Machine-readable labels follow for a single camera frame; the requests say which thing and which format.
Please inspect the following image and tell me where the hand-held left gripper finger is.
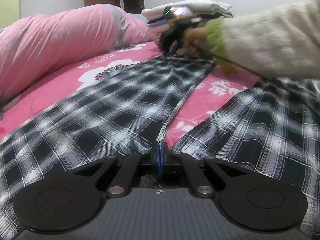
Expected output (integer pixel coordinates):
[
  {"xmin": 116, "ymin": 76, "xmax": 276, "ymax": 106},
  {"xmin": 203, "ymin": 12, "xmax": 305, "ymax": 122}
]
[
  {"xmin": 160, "ymin": 142, "xmax": 248, "ymax": 197},
  {"xmin": 74, "ymin": 142, "xmax": 160, "ymax": 197}
]

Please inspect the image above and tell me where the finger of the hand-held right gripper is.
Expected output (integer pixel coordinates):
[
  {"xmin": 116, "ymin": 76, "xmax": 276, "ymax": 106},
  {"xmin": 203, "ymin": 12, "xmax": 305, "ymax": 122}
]
[{"xmin": 168, "ymin": 41, "xmax": 180, "ymax": 56}]

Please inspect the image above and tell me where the person's right hand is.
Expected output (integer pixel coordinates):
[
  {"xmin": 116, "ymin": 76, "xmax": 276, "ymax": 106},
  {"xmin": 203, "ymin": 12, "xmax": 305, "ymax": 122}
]
[{"xmin": 184, "ymin": 26, "xmax": 210, "ymax": 57}]

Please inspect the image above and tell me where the stack of folded clothes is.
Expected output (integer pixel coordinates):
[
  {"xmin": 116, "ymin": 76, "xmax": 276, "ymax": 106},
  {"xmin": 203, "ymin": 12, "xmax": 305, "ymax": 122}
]
[{"xmin": 141, "ymin": 0, "xmax": 233, "ymax": 34}]

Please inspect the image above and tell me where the dark cabinet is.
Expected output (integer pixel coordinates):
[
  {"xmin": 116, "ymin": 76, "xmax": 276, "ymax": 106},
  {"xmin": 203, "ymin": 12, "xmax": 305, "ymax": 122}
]
[{"xmin": 122, "ymin": 0, "xmax": 143, "ymax": 14}]

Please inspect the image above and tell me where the person's right forearm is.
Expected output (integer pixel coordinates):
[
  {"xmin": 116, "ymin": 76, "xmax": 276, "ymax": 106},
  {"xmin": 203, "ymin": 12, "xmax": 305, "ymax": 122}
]
[{"xmin": 205, "ymin": 0, "xmax": 320, "ymax": 80}]

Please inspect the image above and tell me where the pink grey duvet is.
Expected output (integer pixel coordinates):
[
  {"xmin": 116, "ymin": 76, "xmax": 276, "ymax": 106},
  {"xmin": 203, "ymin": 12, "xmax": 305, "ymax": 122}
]
[{"xmin": 0, "ymin": 4, "xmax": 155, "ymax": 103}]

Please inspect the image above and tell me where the yellow-green wardrobe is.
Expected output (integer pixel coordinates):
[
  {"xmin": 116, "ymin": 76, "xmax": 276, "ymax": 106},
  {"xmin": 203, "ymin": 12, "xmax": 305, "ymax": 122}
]
[{"xmin": 0, "ymin": 0, "xmax": 22, "ymax": 28}]

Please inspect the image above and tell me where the black white plaid shirt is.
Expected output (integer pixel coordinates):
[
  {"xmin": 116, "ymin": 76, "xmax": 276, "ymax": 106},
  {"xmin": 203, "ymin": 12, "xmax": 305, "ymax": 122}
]
[{"xmin": 0, "ymin": 55, "xmax": 320, "ymax": 240}]

